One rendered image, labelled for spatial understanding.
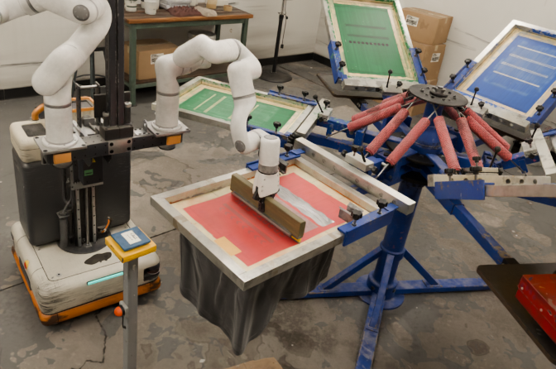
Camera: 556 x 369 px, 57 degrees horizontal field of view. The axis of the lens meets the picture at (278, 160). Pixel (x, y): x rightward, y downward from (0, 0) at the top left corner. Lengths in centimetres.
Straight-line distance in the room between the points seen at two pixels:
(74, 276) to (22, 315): 39
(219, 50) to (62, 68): 53
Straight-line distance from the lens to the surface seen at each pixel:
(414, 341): 311
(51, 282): 277
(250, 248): 186
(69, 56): 186
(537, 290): 183
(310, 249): 184
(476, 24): 628
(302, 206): 213
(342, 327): 303
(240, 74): 186
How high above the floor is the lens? 208
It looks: 27 degrees down
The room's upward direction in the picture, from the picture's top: 9 degrees clockwise
